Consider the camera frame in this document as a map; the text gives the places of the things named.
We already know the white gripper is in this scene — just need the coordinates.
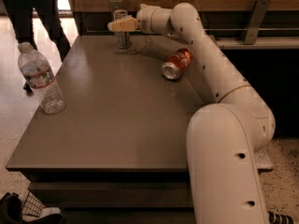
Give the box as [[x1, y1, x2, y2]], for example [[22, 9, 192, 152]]
[[107, 4, 172, 35]]

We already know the silver redbull can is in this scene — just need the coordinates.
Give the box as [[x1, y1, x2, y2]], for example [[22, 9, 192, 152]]
[[113, 9, 131, 49]]

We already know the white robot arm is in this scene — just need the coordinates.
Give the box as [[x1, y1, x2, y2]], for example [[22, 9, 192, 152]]
[[108, 3, 276, 224]]

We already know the red coca-cola can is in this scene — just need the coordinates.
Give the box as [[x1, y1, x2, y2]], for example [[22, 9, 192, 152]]
[[162, 49, 192, 80]]

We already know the clear plastic water bottle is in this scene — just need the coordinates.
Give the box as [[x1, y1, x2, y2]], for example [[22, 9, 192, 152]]
[[18, 42, 66, 115]]

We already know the person in black pants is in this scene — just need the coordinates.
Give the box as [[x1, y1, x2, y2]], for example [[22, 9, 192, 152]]
[[0, 0, 72, 93]]

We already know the grey cabinet with drawers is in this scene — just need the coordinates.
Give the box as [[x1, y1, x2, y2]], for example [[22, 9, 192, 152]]
[[7, 36, 211, 224]]

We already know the black shoe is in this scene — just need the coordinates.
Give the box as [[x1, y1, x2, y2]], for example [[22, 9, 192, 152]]
[[0, 192, 67, 224]]

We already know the black white striped object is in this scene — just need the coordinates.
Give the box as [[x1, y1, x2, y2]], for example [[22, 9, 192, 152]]
[[268, 212, 294, 224]]

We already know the left metal wall bracket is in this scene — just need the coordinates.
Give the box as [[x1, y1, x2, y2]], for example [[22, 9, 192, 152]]
[[109, 0, 123, 12]]

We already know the metal wall bracket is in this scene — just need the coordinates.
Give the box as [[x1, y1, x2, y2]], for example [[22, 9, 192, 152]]
[[241, 0, 271, 45], [109, 0, 123, 12]]

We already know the right metal wall bracket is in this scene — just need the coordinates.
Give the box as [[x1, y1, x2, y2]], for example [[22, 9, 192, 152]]
[[241, 0, 271, 45]]

